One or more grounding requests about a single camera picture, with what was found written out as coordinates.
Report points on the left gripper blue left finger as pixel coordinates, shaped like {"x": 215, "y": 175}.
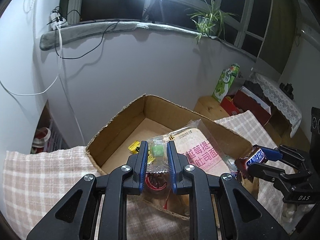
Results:
{"x": 95, "y": 207}

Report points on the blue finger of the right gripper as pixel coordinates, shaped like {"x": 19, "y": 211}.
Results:
{"x": 265, "y": 172}
{"x": 272, "y": 154}

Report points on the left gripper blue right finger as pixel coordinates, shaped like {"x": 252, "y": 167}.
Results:
{"x": 219, "y": 207}

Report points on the grey windowsill cloth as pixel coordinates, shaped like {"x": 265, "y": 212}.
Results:
{"x": 76, "y": 32}

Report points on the red storage box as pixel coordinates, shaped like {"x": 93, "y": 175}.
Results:
{"x": 244, "y": 100}

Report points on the red bagged dark cake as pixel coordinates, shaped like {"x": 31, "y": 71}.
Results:
{"x": 157, "y": 183}

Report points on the dark figurine on table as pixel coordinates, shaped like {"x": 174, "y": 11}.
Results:
{"x": 287, "y": 89}

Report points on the white lace cloth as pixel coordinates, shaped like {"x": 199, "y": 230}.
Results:
{"x": 280, "y": 100}

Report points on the potted spider plant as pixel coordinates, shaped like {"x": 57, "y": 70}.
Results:
{"x": 209, "y": 22}

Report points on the white power strip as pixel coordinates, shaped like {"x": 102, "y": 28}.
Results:
{"x": 57, "y": 20}

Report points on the yellow candy wrapper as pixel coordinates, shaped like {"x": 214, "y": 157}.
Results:
{"x": 135, "y": 147}

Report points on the packaged sliced bread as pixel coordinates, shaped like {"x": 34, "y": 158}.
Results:
{"x": 201, "y": 149}

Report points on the small green candy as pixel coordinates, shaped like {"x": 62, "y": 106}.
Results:
{"x": 157, "y": 161}

